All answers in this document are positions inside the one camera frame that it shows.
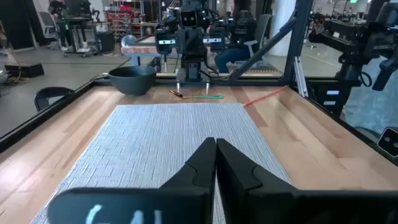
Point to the dark grey bowl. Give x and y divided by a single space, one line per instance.
132 81

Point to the standing person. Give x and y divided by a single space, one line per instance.
62 28

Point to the black cart with equipment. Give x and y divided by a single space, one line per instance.
82 34

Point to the grey office chair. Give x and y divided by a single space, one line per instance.
261 29

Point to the seated person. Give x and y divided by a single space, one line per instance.
231 56

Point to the wooden table with blue legs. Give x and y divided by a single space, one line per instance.
140 49

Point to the black diagonal rig brace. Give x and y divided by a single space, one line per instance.
264 49

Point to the red storage shelf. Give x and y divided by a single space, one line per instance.
121 21

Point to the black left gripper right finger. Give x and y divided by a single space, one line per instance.
280 205

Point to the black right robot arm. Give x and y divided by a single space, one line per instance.
192 43

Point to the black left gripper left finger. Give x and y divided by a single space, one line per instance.
174 205

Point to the black rig post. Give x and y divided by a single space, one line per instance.
297 37

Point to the black table edge frame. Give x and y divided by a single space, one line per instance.
40 116

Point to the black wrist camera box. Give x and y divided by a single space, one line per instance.
188 18

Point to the grey woven placemat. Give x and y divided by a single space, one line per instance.
155 140

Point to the black neighbouring robot arm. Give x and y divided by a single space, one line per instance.
357 37

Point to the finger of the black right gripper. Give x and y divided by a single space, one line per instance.
207 88
178 86

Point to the black base with white labels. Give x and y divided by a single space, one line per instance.
334 96

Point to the flat black floor box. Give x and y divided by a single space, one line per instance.
26 70

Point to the black box with white label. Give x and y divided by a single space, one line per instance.
165 42
214 40

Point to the black table-level camera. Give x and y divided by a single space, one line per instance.
388 141

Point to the black chair back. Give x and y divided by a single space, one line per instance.
51 93

